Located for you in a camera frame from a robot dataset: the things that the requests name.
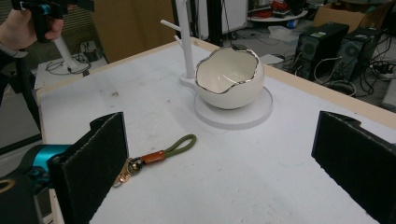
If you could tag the white eggshell bowl, silver rim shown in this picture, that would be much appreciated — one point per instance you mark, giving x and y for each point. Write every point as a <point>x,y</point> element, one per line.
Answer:
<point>232,90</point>

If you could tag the cardboard box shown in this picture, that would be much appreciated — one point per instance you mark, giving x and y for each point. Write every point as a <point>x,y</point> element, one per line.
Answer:
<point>342,15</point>

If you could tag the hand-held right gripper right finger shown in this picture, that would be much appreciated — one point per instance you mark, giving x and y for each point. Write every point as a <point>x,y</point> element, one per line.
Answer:
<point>358,161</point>

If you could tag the white round table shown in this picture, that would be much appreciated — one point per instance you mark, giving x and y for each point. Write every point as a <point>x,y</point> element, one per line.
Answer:
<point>277,16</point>

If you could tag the black stand leg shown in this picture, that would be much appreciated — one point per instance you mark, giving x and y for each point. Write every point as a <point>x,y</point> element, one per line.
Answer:
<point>28,90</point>

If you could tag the black computer tower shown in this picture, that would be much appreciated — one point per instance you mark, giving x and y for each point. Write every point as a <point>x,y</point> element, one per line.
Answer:
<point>355,53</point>
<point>320,43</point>

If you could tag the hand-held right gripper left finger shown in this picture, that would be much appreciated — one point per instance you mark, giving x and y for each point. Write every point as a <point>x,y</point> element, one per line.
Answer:
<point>90,168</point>

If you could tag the white post on base plate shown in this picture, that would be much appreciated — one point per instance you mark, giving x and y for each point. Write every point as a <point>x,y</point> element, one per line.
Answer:
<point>65,54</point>

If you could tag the brown wooden panel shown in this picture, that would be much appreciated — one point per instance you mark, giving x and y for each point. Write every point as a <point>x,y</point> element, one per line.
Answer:
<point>134,25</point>

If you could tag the white round stand base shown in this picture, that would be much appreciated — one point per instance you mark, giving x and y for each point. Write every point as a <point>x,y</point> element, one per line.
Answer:
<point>186,40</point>

